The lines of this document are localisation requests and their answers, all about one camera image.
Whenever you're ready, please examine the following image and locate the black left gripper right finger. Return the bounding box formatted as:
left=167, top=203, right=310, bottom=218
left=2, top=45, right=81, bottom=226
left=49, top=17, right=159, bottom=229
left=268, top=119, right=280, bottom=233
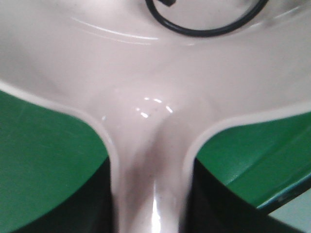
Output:
left=188, top=157, right=272, bottom=233

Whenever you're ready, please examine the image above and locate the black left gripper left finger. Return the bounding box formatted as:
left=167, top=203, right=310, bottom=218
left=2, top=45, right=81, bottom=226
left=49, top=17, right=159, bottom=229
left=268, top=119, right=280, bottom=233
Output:
left=31, top=156, right=119, bottom=233

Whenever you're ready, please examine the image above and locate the pink plastic dustpan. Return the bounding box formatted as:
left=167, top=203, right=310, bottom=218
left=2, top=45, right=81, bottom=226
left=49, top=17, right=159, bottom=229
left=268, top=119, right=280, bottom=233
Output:
left=0, top=0, right=311, bottom=233

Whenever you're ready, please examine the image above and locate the thin black wire loop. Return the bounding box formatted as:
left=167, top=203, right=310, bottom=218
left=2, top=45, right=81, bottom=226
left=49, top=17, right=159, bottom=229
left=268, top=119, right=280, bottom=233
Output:
left=145, top=0, right=270, bottom=37

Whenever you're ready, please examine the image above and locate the green conveyor belt surface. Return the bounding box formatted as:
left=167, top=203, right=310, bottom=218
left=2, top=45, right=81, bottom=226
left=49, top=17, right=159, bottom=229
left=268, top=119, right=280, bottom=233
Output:
left=0, top=92, right=311, bottom=233

